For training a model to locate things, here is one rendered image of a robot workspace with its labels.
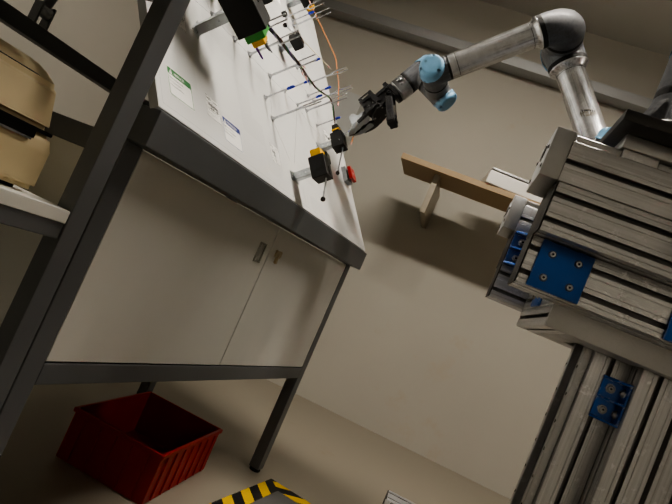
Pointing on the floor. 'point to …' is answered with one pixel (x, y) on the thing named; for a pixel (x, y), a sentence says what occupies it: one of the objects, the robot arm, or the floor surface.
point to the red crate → (138, 444)
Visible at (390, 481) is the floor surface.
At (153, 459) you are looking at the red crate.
